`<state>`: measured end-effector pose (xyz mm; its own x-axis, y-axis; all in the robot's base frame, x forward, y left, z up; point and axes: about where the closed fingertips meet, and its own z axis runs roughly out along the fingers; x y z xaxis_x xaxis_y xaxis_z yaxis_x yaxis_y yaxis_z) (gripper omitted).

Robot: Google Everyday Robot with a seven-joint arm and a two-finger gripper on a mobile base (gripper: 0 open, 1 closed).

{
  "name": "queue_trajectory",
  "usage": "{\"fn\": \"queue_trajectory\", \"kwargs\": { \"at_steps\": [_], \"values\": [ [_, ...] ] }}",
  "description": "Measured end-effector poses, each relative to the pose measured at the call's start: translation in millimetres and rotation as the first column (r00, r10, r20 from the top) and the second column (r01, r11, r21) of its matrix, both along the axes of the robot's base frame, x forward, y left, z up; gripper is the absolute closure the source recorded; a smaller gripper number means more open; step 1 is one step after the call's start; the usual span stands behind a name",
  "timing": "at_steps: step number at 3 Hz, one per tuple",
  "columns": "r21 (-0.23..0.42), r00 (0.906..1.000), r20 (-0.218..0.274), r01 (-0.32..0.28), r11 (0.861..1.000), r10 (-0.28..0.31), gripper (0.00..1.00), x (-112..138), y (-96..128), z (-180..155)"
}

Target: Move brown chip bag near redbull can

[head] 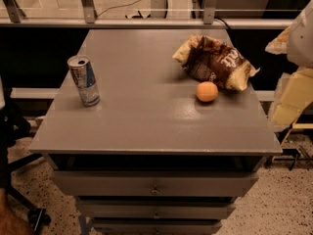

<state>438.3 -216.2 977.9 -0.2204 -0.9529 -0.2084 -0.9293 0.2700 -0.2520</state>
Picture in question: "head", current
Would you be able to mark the redbull can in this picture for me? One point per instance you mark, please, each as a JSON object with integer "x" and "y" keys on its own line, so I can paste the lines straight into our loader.
{"x": 84, "y": 79}

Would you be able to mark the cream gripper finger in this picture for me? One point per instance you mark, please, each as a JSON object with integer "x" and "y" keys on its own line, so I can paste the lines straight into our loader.
{"x": 279, "y": 45}
{"x": 294, "y": 92}

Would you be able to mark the metal railing frame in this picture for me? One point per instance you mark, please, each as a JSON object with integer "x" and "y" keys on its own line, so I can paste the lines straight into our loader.
{"x": 135, "y": 14}

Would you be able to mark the black office chair base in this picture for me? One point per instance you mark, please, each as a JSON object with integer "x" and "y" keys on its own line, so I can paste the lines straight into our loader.
{"x": 14, "y": 126}

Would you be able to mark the grey drawer cabinet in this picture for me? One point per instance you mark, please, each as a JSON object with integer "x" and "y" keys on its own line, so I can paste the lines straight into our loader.
{"x": 150, "y": 158}

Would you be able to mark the orange fruit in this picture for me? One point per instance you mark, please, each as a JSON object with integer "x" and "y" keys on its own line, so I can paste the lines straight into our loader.
{"x": 207, "y": 91}

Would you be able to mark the brown chip bag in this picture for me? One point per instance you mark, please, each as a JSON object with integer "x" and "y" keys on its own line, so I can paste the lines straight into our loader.
{"x": 209, "y": 59}

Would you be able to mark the yellow stand frame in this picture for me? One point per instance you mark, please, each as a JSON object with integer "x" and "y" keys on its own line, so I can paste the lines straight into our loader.
{"x": 296, "y": 143}

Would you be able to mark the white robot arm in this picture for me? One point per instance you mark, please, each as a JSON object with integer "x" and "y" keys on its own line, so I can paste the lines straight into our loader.
{"x": 300, "y": 42}

